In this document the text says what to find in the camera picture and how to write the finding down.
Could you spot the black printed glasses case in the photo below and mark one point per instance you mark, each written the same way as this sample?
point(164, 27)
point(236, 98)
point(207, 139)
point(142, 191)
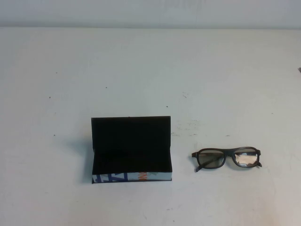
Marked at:
point(131, 143)

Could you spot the black framed glasses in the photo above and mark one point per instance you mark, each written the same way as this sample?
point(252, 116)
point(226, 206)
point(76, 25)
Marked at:
point(210, 162)

